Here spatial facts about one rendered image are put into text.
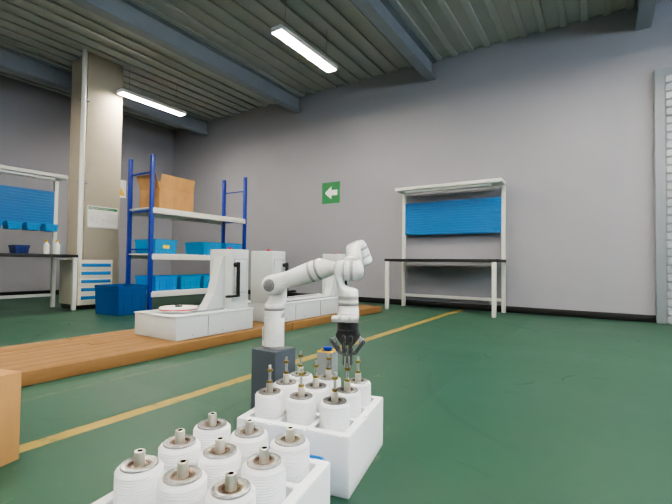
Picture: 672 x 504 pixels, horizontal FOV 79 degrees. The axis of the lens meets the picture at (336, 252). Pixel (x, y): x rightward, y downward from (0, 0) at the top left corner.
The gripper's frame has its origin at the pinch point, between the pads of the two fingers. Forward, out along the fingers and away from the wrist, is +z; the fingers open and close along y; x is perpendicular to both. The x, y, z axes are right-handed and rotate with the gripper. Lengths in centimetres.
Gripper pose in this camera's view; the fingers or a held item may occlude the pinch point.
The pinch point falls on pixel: (347, 361)
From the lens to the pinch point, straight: 145.2
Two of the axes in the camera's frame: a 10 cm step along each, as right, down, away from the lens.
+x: -1.9, -0.3, -9.8
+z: -0.1, 10.0, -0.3
